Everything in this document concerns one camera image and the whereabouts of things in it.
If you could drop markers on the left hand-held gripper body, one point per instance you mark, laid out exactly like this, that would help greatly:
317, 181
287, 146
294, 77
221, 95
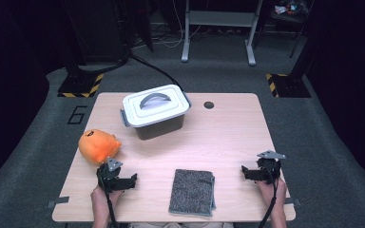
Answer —
109, 177

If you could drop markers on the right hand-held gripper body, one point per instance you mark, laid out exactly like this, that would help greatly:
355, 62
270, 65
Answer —
269, 169

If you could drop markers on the orange plush toy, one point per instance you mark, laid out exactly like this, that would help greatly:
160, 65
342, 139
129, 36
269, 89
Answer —
98, 147

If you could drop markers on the clear grey storage box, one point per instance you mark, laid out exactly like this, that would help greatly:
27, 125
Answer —
158, 130

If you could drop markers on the grey fuzzy cloth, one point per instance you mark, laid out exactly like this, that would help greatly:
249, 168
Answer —
191, 191

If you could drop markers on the person's right hand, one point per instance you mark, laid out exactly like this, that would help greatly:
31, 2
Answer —
277, 194

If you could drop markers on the person's left hand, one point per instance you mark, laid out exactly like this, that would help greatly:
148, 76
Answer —
101, 204

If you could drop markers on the grey tape strip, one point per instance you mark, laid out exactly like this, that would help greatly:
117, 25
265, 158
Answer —
294, 201
58, 201

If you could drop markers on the black stand with striped base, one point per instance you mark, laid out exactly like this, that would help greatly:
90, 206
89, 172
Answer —
79, 86
293, 87

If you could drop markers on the dark cabinet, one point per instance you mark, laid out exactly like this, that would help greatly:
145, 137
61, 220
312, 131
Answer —
98, 31

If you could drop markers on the colourful small things on rack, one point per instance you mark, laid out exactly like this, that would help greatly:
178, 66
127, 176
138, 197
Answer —
290, 8

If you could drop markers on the white metal stand frame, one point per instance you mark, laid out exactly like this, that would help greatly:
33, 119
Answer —
221, 18

